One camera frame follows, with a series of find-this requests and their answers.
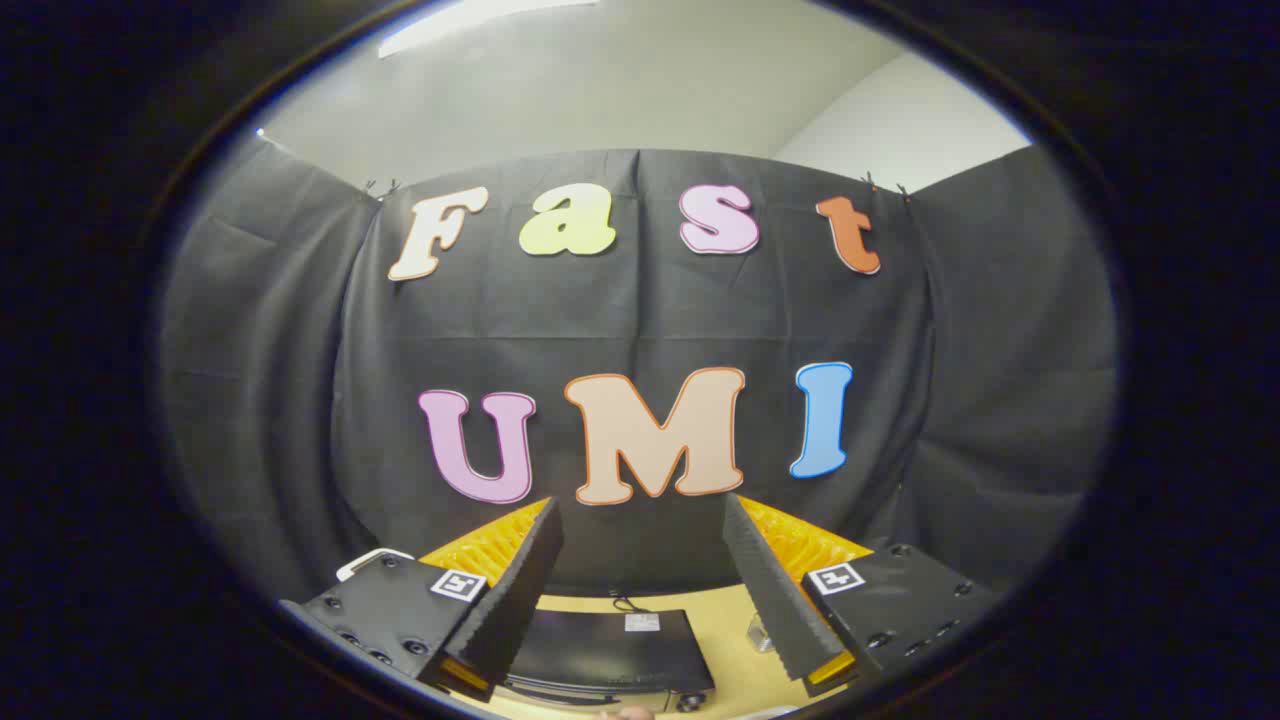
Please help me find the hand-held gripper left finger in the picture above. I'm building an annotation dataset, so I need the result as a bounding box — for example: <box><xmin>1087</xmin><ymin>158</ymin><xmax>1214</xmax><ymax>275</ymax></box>
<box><xmin>278</xmin><ymin>497</ymin><xmax>566</xmax><ymax>703</ymax></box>

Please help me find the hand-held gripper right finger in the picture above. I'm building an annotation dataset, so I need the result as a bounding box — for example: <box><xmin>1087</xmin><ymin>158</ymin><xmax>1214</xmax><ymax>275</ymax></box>
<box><xmin>722</xmin><ymin>492</ymin><xmax>1001</xmax><ymax>699</ymax></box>

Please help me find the black toaster oven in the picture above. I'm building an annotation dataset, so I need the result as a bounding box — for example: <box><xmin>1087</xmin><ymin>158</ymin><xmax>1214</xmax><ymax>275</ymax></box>
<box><xmin>500</xmin><ymin>608</ymin><xmax>717</xmax><ymax>713</ymax></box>

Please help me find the white plastic box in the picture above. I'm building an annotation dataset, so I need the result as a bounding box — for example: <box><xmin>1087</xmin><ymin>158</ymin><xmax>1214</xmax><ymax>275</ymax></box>
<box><xmin>336</xmin><ymin>547</ymin><xmax>416</xmax><ymax>583</ymax></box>

